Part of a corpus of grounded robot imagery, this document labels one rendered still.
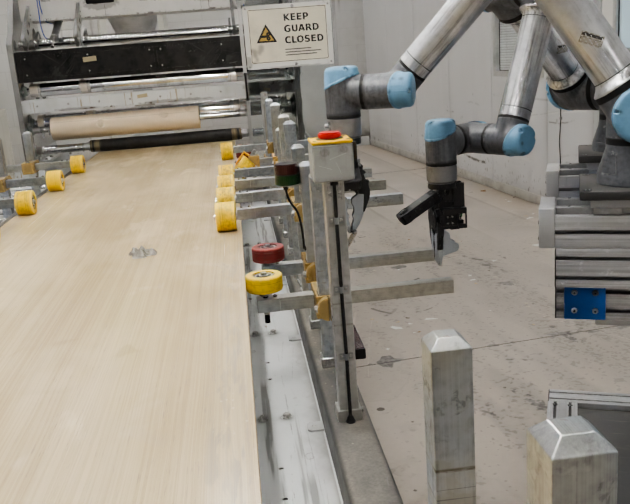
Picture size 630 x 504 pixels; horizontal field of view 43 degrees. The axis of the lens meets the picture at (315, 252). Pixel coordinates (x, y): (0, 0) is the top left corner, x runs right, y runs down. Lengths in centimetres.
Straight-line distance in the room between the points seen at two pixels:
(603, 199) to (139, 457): 112
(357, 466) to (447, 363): 71
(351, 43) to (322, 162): 967
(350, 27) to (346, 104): 928
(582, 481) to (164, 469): 65
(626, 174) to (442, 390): 118
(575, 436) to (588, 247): 141
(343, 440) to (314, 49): 320
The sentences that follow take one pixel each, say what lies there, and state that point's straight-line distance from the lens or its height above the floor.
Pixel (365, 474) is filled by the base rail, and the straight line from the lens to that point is 133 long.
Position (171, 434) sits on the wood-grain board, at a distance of 107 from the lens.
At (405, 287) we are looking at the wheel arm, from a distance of 175.
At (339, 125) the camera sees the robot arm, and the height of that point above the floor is 121.
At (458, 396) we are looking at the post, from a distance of 68.
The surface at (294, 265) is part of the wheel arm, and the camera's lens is 196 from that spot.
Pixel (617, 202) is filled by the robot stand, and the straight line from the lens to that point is 180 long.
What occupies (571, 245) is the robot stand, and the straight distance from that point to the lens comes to 182.
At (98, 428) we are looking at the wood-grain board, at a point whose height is 90.
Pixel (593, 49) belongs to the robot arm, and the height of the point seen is 133.
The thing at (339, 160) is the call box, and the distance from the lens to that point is 134.
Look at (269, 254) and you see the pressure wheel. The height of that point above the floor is 90.
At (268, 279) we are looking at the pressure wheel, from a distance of 168.
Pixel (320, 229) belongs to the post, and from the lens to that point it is 164.
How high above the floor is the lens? 138
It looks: 15 degrees down
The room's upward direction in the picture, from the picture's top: 4 degrees counter-clockwise
